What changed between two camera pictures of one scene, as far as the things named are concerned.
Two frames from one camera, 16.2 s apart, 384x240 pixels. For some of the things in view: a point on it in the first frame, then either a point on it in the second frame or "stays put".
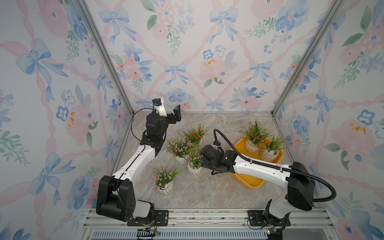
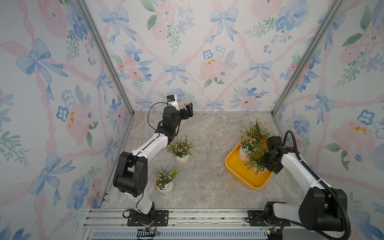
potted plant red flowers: (255, 135) stays put
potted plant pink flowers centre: (180, 148) stays put
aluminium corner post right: (334, 9) stays put
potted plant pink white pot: (194, 172) to (247, 151)
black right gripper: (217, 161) to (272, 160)
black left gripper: (177, 117) to (189, 112)
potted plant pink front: (163, 180) stays put
